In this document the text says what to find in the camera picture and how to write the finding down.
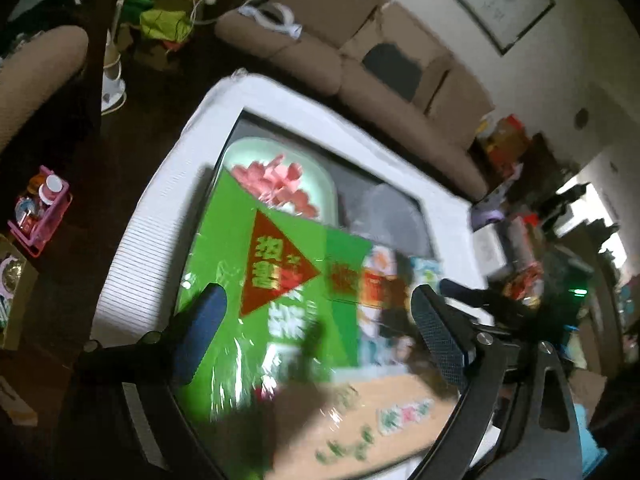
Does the brown armchair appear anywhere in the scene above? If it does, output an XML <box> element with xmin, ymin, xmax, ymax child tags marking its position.
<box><xmin>0</xmin><ymin>25</ymin><xmax>90</xmax><ymax>153</ymax></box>

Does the white floor stand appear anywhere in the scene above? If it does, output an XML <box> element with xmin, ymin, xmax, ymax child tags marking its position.
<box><xmin>100</xmin><ymin>0</ymin><xmax>142</xmax><ymax>113</ymax></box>

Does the teal cloth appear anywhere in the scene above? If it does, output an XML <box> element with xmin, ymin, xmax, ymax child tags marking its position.
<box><xmin>570</xmin><ymin>402</ymin><xmax>608</xmax><ymax>476</ymax></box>

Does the pink and green patterned tray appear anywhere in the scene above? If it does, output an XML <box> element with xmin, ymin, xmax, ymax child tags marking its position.
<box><xmin>220</xmin><ymin>137</ymin><xmax>342</xmax><ymax>226</ymax></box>

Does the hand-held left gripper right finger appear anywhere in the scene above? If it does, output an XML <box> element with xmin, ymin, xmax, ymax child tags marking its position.
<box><xmin>410</xmin><ymin>284</ymin><xmax>582</xmax><ymax>480</ymax></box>

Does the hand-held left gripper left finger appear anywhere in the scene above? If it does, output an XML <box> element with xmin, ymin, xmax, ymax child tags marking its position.
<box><xmin>65</xmin><ymin>284</ymin><xmax>229</xmax><ymax>480</ymax></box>

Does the green sushi kit package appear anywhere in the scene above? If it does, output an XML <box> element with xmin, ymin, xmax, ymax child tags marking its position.
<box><xmin>175</xmin><ymin>169</ymin><xmax>463</xmax><ymax>480</ymax></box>

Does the printed cardboard box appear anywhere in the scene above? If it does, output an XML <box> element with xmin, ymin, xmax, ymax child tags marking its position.
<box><xmin>0</xmin><ymin>232</ymin><xmax>39</xmax><ymax>351</ymax></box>

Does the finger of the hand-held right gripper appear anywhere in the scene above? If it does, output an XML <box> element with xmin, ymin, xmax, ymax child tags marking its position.
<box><xmin>440</xmin><ymin>279</ymin><xmax>531</xmax><ymax>332</ymax></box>

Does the white coffee table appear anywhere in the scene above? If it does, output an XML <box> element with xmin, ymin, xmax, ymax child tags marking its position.
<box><xmin>92</xmin><ymin>74</ymin><xmax>496</xmax><ymax>461</ymax></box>

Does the white capped bottle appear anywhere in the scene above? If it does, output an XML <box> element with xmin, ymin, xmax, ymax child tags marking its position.
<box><xmin>37</xmin><ymin>172</ymin><xmax>67</xmax><ymax>207</ymax></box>

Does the white cable on sofa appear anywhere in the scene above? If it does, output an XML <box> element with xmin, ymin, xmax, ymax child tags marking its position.
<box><xmin>239</xmin><ymin>2</ymin><xmax>304</xmax><ymax>39</ymax></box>

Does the bright green bag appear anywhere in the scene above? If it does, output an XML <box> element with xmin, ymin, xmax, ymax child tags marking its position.
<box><xmin>139</xmin><ymin>7</ymin><xmax>194</xmax><ymax>44</ymax></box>

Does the pink plastic basket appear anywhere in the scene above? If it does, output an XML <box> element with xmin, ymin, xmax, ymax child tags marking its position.
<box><xmin>7</xmin><ymin>165</ymin><xmax>73</xmax><ymax>258</ymax></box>

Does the red box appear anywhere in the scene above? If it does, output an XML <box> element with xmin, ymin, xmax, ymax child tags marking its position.
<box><xmin>482</xmin><ymin>115</ymin><xmax>531</xmax><ymax>171</ymax></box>

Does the dark grey cushion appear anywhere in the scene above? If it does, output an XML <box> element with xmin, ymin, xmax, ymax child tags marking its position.
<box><xmin>361</xmin><ymin>42</ymin><xmax>422</xmax><ymax>103</ymax></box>

